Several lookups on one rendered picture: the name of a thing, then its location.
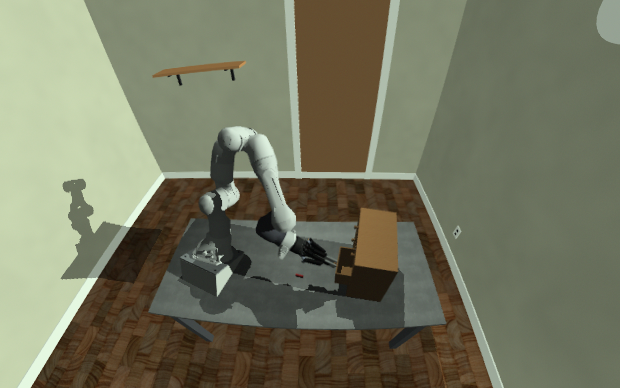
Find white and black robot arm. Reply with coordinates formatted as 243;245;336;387
192;126;296;266

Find brown chest of drawers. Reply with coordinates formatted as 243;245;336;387
346;208;398;302

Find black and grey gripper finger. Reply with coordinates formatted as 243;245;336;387
301;249;336;268
306;238;337;263

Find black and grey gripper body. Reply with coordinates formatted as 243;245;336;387
290;236;312;257

